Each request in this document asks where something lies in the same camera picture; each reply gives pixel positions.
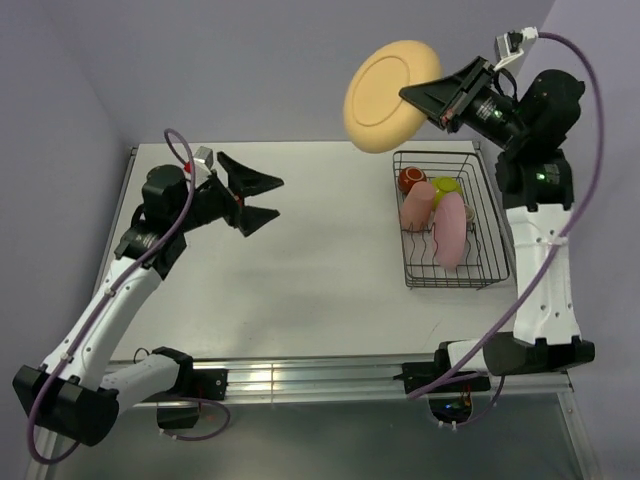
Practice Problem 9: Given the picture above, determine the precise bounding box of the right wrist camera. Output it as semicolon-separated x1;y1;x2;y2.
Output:
494;27;539;74

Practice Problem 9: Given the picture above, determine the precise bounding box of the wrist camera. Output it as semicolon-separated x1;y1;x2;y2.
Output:
494;27;539;74
184;146;215;186

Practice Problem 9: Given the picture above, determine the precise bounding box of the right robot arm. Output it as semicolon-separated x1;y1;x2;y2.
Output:
399;58;595;390

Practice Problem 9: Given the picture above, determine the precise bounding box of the lime green bowl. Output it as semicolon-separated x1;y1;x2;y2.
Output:
431;176;463;210

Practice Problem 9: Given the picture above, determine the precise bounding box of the aluminium table rail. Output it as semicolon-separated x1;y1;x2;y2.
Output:
99;355;574;409

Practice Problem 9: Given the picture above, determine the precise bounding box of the pink plastic plate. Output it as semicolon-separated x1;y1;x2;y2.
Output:
432;193;466;270

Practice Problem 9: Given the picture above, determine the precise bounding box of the orange plastic plate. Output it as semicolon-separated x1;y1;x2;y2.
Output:
343;40;442;154

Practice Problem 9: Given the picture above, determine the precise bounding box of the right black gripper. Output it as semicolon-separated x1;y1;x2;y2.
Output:
396;56;526;150

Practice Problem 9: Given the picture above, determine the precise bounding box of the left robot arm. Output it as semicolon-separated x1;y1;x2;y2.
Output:
12;152;284;446

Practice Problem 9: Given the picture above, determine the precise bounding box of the orange black mug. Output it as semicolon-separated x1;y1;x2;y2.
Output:
397;166;427;195

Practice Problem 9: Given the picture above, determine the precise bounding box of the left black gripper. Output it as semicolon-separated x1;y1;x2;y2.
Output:
172;153;282;236

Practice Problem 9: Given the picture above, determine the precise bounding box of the black wire dish rack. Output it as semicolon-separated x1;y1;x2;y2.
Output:
392;149;511;290

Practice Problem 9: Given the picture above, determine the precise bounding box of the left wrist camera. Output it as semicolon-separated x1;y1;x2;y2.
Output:
184;146;215;186

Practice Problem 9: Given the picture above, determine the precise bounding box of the salmon plastic cup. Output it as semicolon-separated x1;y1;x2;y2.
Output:
400;181;436;232

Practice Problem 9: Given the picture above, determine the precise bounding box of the small grey speckled dish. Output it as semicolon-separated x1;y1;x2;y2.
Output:
464;204;476;224

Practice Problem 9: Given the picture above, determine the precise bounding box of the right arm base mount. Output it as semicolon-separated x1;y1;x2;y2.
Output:
399;360;494;396

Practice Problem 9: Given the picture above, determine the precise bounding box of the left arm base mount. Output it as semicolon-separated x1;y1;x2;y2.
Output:
140;368;231;441

